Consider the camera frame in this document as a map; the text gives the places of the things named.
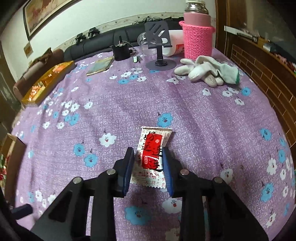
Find white red snack packet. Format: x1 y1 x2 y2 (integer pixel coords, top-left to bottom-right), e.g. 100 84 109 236
130 126 172 188

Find purple floral tablecloth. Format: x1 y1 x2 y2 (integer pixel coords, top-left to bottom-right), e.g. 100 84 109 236
12 53 295 239

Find shallow cardboard box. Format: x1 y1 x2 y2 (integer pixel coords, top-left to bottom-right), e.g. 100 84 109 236
1 133 26 206

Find white cotton gloves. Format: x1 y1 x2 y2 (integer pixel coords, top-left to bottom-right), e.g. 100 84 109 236
174 56 240 88

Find small green booklet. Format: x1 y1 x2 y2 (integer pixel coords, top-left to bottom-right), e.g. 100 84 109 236
86 57 114 76

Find yellow snack tray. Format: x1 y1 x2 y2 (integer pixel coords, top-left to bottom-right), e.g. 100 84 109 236
21 61 76 107

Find black square container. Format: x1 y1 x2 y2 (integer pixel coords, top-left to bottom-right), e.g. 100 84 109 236
111 36 134 61

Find brown armchair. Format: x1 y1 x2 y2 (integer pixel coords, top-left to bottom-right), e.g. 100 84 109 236
13 48 64 101

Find black leather sofa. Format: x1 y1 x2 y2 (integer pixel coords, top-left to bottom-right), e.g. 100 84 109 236
63 19 186 63

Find black phone stand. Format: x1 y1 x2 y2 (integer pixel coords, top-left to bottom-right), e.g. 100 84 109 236
144 21 176 71

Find pink knit covered bottle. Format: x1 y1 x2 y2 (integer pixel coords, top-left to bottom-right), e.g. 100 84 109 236
179 1 215 60

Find framed wall painting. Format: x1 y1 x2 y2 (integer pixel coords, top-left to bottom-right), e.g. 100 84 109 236
23 0 78 41

